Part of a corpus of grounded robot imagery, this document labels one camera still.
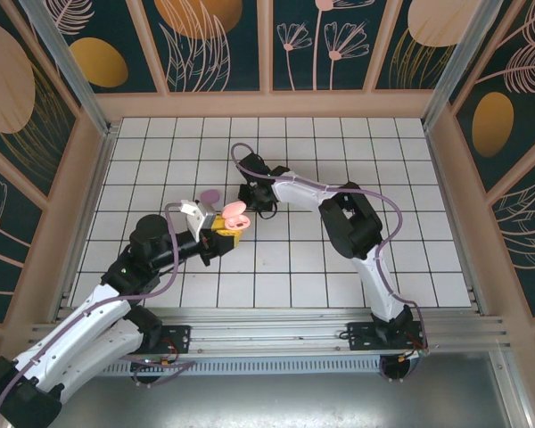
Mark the purple oval disc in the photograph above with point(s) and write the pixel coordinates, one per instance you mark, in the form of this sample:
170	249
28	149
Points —
210	195

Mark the grey metal sheet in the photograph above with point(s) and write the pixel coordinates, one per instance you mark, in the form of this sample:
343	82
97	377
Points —
267	401

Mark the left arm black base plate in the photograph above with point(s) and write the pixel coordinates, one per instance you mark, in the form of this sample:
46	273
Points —
178	336

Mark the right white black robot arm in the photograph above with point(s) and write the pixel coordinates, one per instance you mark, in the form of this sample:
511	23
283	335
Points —
370	276

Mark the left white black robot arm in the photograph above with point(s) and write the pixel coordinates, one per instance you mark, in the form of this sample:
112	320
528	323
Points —
80	325

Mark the pink earbud charging case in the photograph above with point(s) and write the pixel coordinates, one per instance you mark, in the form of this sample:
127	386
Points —
236	217

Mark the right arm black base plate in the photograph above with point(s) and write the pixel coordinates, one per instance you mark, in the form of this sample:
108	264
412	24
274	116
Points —
361	334

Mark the aluminium corner post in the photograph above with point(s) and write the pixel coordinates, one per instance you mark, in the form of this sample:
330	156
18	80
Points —
71	71
463	62

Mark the long aluminium mounting rail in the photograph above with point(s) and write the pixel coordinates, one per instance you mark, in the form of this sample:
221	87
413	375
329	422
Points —
267	330

